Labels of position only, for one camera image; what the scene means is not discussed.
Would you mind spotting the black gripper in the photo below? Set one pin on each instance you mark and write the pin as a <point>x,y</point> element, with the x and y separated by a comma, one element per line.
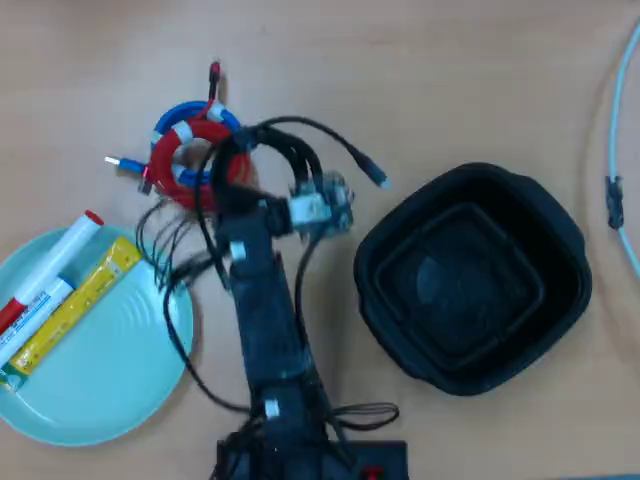
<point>255,210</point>

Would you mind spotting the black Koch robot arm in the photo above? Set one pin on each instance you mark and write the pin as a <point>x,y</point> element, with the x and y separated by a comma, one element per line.
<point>265,310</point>

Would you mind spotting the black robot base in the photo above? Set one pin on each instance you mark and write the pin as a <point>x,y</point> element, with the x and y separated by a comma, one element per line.
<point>390,460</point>

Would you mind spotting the black bowl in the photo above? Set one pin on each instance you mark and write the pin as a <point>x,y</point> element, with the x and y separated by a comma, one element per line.
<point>475,280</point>

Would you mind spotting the white marker with red cap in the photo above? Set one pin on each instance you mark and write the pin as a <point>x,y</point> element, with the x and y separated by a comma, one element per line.
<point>65,250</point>

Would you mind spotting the yellow stick packet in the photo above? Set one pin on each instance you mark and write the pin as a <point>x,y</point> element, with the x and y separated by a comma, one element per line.
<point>75,310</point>

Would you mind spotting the light blue plate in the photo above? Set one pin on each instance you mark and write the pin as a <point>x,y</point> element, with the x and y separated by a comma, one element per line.
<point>110,350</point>

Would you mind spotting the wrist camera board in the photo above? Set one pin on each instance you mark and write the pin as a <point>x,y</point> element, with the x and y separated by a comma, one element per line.
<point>320,207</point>

